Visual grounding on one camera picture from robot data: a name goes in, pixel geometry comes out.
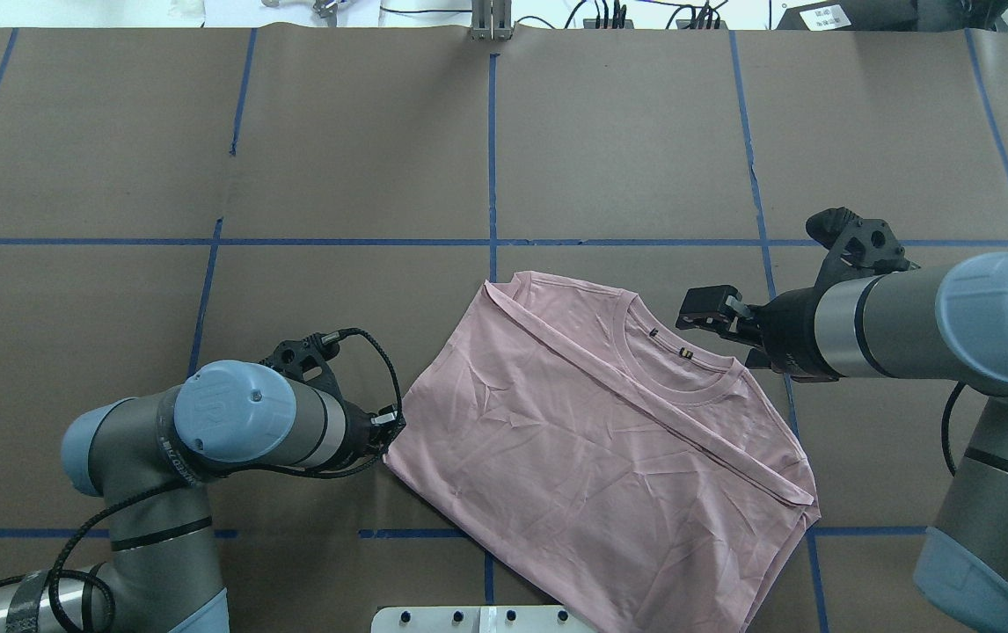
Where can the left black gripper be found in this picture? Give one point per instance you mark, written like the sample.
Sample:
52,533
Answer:
361,432

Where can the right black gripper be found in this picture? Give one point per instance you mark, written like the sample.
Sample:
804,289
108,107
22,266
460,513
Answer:
790,332

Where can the pink printed t-shirt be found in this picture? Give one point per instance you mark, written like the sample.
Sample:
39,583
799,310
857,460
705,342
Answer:
645,483

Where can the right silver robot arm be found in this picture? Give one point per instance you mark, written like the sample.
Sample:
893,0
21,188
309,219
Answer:
884,317

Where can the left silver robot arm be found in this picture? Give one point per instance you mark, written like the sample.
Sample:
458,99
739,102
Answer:
149,561

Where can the reacher grabber stick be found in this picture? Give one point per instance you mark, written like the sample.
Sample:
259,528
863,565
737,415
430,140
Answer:
320,10

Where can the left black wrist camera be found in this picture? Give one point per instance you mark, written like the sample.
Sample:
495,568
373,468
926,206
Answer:
307,360

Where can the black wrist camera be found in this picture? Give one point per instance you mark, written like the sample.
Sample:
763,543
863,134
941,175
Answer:
307,360
856,247

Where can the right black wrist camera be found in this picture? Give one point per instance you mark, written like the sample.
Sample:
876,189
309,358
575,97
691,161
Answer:
856,247

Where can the white camera post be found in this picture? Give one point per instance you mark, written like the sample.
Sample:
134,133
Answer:
479,618

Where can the aluminium frame post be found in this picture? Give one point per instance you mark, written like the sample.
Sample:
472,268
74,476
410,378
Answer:
492,20

